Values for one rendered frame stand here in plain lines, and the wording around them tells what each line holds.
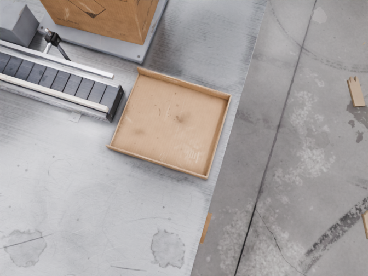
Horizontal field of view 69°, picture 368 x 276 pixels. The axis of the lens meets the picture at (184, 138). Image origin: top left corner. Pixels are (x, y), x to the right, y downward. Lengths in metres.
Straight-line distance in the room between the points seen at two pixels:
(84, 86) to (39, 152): 0.23
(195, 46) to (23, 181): 0.66
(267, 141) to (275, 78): 0.44
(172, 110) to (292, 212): 1.12
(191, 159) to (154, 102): 0.21
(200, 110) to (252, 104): 1.00
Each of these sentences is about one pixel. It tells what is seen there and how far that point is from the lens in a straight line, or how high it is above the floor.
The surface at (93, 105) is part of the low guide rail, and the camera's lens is 0.78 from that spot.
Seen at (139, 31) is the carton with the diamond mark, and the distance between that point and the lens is 0.86.
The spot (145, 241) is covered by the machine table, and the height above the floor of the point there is 0.83.
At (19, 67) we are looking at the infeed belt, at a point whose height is 0.88.
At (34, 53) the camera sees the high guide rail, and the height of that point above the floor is 0.96.
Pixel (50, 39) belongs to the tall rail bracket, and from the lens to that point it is 0.85.
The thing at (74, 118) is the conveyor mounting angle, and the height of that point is 0.83.
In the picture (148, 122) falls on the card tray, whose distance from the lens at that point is 0.82.
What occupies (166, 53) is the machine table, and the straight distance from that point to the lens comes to 0.92.
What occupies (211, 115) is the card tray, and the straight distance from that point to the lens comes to 0.83.
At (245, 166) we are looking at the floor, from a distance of 1.68.
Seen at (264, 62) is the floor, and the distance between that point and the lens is 1.96.
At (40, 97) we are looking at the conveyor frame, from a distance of 0.90.
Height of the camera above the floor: 1.61
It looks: 75 degrees down
